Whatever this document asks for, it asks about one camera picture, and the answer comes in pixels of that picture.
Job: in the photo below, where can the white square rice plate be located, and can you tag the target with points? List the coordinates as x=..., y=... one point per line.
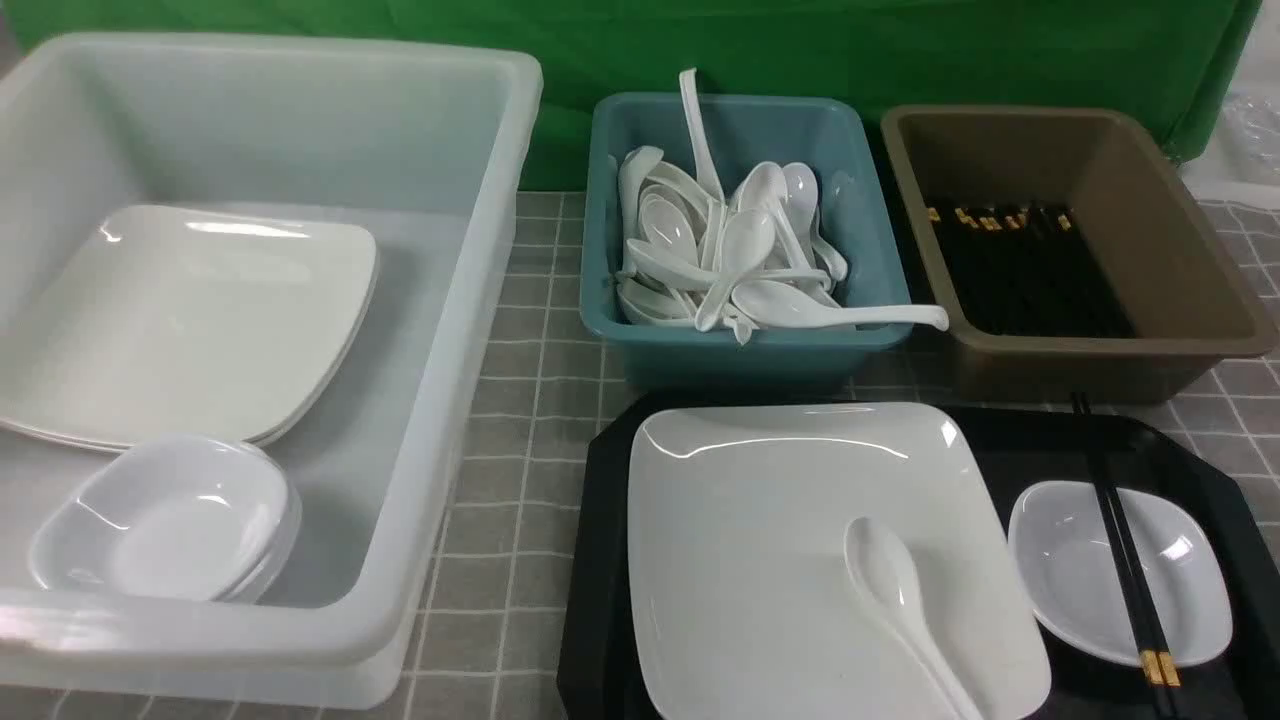
x=742, y=601

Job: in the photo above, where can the green backdrop cloth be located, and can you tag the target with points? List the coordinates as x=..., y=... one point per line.
x=1166, y=64

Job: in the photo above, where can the black chopstick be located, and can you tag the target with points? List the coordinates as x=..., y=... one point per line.
x=1137, y=620
x=1156, y=642

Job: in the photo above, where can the grey checked tablecloth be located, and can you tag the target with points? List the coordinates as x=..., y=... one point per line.
x=484, y=640

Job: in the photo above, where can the teal plastic bin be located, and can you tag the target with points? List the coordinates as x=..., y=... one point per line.
x=743, y=130

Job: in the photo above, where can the white soup spoon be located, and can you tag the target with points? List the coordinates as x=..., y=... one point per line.
x=884, y=577

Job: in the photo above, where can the pile of black chopsticks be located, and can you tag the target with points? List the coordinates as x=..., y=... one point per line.
x=1026, y=271

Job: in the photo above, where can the white spoon front of bin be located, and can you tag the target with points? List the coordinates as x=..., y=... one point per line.
x=780, y=305

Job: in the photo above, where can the clear plastic bag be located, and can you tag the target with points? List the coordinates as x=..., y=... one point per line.
x=1250, y=123

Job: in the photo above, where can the large translucent white bin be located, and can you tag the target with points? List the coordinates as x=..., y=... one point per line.
x=421, y=145

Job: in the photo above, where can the white spoon long handle upright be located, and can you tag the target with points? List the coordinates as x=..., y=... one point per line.
x=706, y=173

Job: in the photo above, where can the brown plastic bin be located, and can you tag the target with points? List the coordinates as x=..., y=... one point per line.
x=1188, y=301

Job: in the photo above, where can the white spoon centre of pile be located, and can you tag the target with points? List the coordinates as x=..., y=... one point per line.
x=748, y=240

